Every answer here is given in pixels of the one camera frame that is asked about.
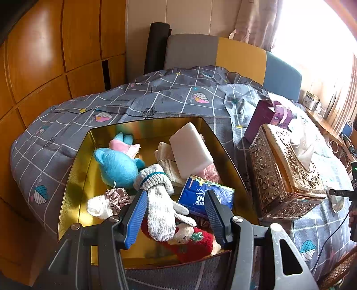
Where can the blue tissue packet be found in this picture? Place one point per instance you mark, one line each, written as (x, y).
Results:
(195, 195)

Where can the grey yellow blue headboard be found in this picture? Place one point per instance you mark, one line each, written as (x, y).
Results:
(237, 55)

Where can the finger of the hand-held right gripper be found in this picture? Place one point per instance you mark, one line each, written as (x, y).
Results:
(340, 192)

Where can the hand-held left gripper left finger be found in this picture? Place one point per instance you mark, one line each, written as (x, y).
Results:
(135, 220)

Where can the wooden desk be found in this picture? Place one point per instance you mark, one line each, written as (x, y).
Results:
(323, 122)

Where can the black rolled mat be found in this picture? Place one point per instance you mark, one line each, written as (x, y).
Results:
(156, 47)

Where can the brown satin scrunchie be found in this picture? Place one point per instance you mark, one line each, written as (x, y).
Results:
(117, 195)

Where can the wet wipes pack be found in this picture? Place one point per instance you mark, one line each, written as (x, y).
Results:
(338, 203)

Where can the white knit glove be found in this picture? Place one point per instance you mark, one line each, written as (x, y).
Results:
(159, 212)

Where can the white sock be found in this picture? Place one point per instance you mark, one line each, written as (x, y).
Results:
(99, 207)

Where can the wicker chair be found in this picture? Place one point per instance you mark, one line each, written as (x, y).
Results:
(337, 270)

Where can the ornate gold tissue box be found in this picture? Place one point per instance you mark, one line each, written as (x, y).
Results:
(279, 178)

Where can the blue folding chair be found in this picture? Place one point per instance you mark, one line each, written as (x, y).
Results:
(347, 128)

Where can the cream cloth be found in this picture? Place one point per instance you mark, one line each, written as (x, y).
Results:
(167, 164)

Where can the wooden wardrobe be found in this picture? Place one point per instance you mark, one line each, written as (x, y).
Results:
(41, 55)

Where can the blue plush toy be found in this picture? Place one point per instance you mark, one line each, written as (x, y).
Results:
(117, 167)

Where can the pink towel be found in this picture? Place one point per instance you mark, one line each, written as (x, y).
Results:
(213, 174)

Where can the purple cardboard box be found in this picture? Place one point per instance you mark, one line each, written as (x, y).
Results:
(262, 117)

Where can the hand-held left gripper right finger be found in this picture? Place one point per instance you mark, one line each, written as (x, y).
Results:
(219, 217)

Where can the beige curtain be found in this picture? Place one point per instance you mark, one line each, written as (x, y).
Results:
(256, 25)
(345, 94)

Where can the white tissue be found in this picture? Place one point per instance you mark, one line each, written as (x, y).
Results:
(302, 147)

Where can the red Christmas sock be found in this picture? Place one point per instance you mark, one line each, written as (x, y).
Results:
(200, 245)

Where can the gold tin box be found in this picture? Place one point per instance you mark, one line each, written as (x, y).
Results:
(78, 173)

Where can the grey checked blanket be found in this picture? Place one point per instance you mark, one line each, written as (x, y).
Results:
(167, 89)

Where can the white sponge block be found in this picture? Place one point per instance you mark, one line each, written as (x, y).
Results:
(189, 150)

